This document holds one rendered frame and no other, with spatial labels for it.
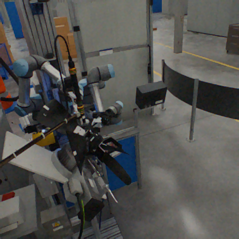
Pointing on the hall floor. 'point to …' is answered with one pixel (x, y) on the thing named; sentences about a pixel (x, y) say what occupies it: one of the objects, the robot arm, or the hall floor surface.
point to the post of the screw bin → (107, 191)
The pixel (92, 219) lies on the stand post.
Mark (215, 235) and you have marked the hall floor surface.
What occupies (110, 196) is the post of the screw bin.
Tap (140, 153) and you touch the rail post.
